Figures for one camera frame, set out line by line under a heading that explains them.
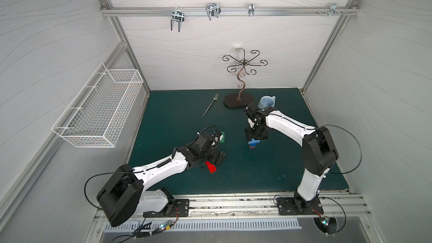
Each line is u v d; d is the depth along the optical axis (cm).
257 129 76
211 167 84
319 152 48
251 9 78
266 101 108
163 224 68
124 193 41
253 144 88
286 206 73
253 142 87
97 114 69
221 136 77
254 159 90
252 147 93
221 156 75
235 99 115
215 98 115
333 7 77
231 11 78
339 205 67
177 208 73
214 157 73
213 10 77
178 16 78
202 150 64
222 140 95
